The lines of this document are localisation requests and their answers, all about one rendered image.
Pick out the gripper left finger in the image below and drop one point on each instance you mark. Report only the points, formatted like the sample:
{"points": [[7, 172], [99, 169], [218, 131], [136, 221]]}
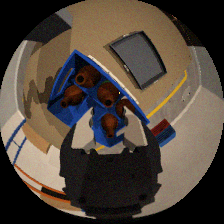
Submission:
{"points": [[79, 140]]}

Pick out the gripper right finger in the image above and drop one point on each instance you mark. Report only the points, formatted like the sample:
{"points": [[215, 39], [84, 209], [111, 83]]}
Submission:
{"points": [[138, 137]]}

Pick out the blue divided crate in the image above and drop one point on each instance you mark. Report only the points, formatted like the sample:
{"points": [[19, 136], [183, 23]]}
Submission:
{"points": [[72, 114]]}

